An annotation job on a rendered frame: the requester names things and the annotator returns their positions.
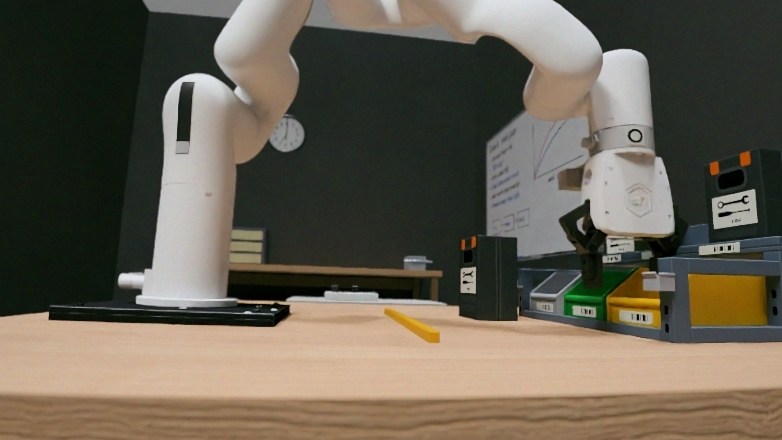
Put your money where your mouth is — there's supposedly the yellow open-front bin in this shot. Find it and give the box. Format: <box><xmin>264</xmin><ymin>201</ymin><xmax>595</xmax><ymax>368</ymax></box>
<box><xmin>607</xmin><ymin>267</ymin><xmax>768</xmax><ymax>328</ymax></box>

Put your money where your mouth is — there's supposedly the grey open bin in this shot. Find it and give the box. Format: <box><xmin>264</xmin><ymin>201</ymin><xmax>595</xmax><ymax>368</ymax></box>
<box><xmin>530</xmin><ymin>272</ymin><xmax>582</xmax><ymax>315</ymax></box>

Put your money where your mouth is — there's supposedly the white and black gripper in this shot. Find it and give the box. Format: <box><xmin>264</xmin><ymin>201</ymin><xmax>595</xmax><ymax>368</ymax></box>
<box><xmin>559</xmin><ymin>147</ymin><xmax>689</xmax><ymax>288</ymax></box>

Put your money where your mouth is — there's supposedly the green open bin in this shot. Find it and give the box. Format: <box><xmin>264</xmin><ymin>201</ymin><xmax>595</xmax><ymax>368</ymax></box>
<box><xmin>564</xmin><ymin>268</ymin><xmax>639</xmax><ymax>321</ymax></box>

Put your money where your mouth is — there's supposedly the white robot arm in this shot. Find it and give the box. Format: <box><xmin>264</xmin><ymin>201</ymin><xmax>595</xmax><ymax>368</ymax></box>
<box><xmin>118</xmin><ymin>0</ymin><xmax>655</xmax><ymax>308</ymax></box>

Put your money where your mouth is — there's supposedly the yellow bar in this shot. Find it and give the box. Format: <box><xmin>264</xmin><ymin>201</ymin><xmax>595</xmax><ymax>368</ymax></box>
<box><xmin>384</xmin><ymin>308</ymin><xmax>440</xmax><ymax>343</ymax></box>

